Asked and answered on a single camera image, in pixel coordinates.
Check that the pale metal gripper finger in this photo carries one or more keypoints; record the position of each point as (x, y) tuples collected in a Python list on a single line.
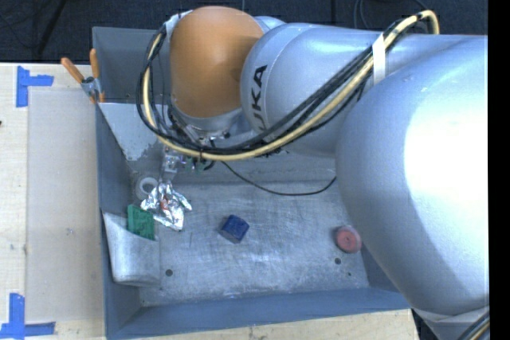
[(170, 164)]

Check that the crumpled silver foil packet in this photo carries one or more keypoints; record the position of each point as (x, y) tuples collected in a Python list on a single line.
[(169, 207)]

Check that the dark blue cube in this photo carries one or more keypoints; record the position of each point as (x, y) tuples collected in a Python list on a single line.
[(234, 228)]

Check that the red round disc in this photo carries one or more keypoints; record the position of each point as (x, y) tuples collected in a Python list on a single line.
[(347, 239)]

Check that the grey metal bin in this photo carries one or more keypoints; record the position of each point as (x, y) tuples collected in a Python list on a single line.
[(255, 263)]

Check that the pale grey curved sheet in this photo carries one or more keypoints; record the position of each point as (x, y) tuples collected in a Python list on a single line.
[(133, 255)]

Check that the green flat block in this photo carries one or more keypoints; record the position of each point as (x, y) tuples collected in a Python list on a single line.
[(140, 222)]

